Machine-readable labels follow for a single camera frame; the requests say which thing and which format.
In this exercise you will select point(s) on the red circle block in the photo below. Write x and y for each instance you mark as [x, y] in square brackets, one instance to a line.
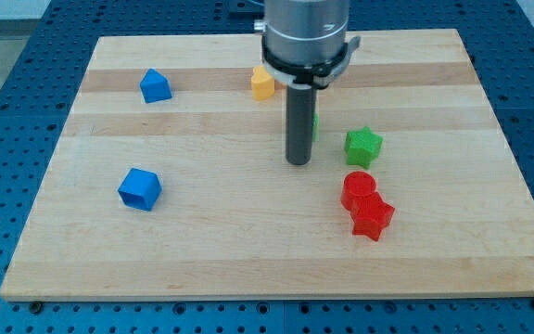
[356, 185]

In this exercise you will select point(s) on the green star block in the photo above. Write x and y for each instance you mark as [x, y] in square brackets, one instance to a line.
[362, 147]

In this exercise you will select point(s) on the yellow heart block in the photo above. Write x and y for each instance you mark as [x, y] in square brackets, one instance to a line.
[262, 83]

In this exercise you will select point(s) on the wooden board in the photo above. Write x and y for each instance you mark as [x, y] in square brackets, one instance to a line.
[236, 221]

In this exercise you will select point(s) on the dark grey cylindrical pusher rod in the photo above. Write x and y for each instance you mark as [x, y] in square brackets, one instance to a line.
[300, 111]

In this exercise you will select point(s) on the blue cube block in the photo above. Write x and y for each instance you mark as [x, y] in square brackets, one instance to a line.
[140, 189]

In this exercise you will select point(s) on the blue pentagon block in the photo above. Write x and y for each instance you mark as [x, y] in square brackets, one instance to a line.
[155, 87]

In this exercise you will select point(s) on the green circle block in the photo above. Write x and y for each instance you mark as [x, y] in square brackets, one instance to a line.
[315, 127]

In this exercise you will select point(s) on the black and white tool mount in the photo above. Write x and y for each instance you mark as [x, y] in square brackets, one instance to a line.
[316, 76]

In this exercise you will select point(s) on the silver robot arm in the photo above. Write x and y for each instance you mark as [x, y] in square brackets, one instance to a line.
[304, 47]

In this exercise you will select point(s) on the red star block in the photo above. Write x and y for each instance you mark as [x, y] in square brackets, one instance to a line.
[371, 215]

